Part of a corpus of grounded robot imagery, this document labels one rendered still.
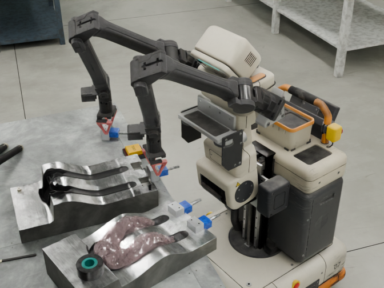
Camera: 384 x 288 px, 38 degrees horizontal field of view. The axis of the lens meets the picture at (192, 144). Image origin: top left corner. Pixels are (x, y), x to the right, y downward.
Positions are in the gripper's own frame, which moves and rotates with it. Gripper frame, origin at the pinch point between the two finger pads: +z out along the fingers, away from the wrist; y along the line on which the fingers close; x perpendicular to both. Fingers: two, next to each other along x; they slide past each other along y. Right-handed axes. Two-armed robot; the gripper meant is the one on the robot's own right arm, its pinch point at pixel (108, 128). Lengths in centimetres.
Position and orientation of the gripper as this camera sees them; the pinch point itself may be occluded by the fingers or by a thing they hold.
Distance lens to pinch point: 252.4
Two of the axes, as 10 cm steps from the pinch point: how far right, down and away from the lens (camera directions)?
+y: -1.0, 5.4, -8.3
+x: 10.0, 0.5, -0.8
